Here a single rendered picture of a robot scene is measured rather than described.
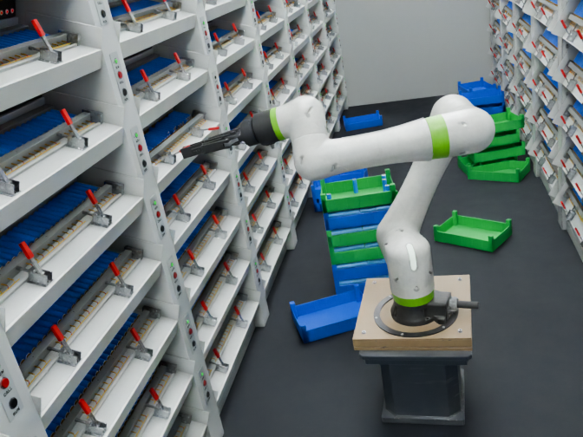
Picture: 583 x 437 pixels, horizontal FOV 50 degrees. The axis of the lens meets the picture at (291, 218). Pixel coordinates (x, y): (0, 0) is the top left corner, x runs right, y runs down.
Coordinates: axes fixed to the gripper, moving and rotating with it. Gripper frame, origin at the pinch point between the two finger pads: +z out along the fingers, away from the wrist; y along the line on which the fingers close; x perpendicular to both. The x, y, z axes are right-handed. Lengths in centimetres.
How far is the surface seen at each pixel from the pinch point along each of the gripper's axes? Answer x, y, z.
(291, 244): -86, 115, 22
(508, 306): -105, 51, -74
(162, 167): -1.4, -4.9, 9.0
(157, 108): 14.6, -2.7, 4.2
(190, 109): 4.8, 44.4, 15.3
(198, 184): -17.9, 27.4, 16.0
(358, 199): -53, 67, -28
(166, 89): 17.4, 11.8, 6.1
